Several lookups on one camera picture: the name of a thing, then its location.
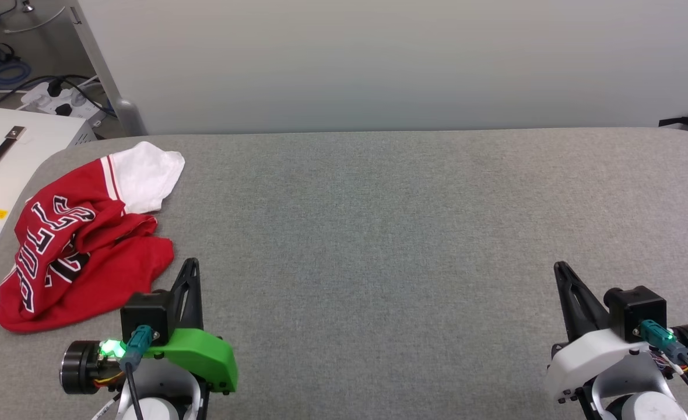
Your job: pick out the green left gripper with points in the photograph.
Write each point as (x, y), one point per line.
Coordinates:
(201, 353)

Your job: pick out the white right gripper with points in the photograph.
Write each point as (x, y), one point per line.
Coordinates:
(595, 356)

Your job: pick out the red basketball jersey shirt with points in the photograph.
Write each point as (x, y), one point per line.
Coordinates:
(137, 265)

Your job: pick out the grey fabric table cover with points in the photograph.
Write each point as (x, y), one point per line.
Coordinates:
(379, 245)

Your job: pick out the grey metal partition leg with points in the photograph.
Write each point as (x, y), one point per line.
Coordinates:
(119, 99)

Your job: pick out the white power strip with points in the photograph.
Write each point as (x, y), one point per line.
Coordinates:
(70, 100)

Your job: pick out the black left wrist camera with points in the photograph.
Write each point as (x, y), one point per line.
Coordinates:
(146, 312)

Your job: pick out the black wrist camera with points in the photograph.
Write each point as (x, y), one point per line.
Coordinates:
(638, 309)
(146, 312)

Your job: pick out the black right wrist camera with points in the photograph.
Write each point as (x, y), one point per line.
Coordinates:
(638, 309)

